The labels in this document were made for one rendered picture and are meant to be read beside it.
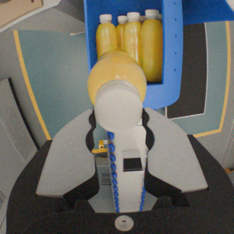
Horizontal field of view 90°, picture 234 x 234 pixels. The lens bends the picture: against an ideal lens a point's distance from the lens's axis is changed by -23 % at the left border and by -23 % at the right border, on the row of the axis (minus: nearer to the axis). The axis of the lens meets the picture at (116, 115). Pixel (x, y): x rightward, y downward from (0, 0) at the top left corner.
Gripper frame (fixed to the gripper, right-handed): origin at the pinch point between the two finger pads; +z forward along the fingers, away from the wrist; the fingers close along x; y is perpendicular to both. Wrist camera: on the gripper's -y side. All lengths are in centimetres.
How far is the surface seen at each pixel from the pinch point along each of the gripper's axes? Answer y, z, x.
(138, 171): 51, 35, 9
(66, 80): 36, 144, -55
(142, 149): 51, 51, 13
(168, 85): 5.6, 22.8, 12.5
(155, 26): -9.0, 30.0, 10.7
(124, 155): 52, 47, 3
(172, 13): -12.0, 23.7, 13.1
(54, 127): 97, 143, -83
